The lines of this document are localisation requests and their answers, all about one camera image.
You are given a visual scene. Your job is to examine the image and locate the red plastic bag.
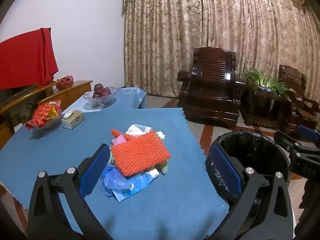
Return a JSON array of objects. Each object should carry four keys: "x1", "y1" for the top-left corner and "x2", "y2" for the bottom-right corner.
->
[{"x1": 56, "y1": 74, "x2": 75, "y2": 90}]

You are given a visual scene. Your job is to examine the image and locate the glass snack bowl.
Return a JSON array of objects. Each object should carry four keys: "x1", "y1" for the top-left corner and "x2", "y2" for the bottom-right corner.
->
[{"x1": 26, "y1": 100, "x2": 63, "y2": 130}]

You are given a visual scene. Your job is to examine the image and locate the red cloth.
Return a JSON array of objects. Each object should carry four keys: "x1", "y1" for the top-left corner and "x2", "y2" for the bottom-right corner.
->
[{"x1": 0, "y1": 27, "x2": 59, "y2": 90}]

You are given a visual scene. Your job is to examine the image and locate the large blue tablecloth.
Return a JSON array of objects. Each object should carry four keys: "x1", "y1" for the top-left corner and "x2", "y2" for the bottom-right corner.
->
[{"x1": 0, "y1": 107, "x2": 230, "y2": 240}]

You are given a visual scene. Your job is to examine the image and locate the blue printed wrapper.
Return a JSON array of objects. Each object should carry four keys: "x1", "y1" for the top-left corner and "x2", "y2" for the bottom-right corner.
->
[{"x1": 111, "y1": 171, "x2": 160, "y2": 202}]

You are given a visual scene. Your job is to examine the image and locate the green potted plant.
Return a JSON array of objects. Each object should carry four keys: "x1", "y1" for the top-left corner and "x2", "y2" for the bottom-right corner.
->
[{"x1": 240, "y1": 67, "x2": 295, "y2": 100}]

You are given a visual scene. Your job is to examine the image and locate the small blue tablecloth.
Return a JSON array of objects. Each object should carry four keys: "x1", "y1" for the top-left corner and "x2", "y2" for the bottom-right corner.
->
[{"x1": 61, "y1": 87, "x2": 147, "y2": 113}]

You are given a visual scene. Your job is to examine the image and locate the dark wooden side table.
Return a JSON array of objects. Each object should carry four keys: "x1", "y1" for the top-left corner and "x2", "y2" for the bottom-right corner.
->
[{"x1": 241, "y1": 85, "x2": 292, "y2": 128}]

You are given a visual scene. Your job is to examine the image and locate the green rubber glove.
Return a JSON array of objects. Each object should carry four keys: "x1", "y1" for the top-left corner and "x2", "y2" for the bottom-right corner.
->
[{"x1": 109, "y1": 146, "x2": 172, "y2": 176}]

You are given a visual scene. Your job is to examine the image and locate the glass fruit bowl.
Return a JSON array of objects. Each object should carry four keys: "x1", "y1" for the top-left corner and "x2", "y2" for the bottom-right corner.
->
[{"x1": 83, "y1": 87, "x2": 118, "y2": 108}]

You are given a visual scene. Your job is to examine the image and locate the cream tissue box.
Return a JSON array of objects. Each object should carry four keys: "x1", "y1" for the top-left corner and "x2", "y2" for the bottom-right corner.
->
[{"x1": 61, "y1": 110, "x2": 85, "y2": 130}]

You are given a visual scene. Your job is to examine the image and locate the beige patterned curtain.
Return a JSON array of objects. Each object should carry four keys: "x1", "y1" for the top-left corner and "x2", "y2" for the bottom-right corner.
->
[{"x1": 122, "y1": 0, "x2": 320, "y2": 100}]

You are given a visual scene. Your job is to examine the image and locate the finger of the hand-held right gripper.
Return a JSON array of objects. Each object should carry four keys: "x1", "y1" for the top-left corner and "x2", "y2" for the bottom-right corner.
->
[
  {"x1": 297, "y1": 124, "x2": 320, "y2": 143},
  {"x1": 274, "y1": 130, "x2": 308, "y2": 155}
]

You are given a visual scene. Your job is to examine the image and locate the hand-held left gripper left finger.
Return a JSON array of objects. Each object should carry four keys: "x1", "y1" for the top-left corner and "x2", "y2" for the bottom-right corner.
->
[{"x1": 27, "y1": 143, "x2": 114, "y2": 240}]

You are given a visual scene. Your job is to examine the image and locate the blue plastic bag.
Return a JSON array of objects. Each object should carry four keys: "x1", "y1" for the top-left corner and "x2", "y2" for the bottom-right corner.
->
[{"x1": 101, "y1": 164, "x2": 134, "y2": 197}]

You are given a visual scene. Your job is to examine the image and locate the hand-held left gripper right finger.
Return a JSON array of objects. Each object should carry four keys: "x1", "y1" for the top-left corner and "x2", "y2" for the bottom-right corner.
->
[{"x1": 207, "y1": 145, "x2": 293, "y2": 240}]

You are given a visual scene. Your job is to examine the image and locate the dark wooden armchair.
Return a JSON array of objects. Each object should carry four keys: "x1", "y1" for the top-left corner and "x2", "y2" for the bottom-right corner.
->
[
  {"x1": 277, "y1": 64, "x2": 318, "y2": 135},
  {"x1": 177, "y1": 47, "x2": 247, "y2": 130}
]

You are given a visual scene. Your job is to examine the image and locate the orange foam net sleeve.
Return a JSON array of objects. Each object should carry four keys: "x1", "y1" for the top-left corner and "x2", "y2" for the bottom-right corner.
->
[{"x1": 110, "y1": 129, "x2": 172, "y2": 177}]

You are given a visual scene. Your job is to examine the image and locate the white plastic bag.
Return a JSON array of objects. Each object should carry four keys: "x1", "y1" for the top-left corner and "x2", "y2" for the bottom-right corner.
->
[{"x1": 125, "y1": 124, "x2": 153, "y2": 138}]

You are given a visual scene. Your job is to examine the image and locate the black-lined waste bin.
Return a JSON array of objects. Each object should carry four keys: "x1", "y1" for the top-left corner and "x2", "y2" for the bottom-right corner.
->
[{"x1": 205, "y1": 130, "x2": 292, "y2": 205}]

